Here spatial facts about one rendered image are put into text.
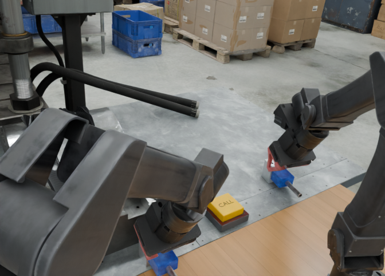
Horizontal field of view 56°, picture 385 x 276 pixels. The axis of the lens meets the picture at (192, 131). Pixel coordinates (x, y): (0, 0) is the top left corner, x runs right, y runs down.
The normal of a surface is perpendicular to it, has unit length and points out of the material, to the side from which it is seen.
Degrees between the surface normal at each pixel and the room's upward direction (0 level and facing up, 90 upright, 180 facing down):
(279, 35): 90
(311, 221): 0
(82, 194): 28
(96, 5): 90
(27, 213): 20
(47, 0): 90
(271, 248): 0
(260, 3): 83
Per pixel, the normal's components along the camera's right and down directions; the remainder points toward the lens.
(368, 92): -1.00, 0.07
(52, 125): -0.15, -0.58
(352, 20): -0.84, 0.20
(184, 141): 0.08, -0.87
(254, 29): 0.56, 0.31
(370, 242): 0.11, 0.54
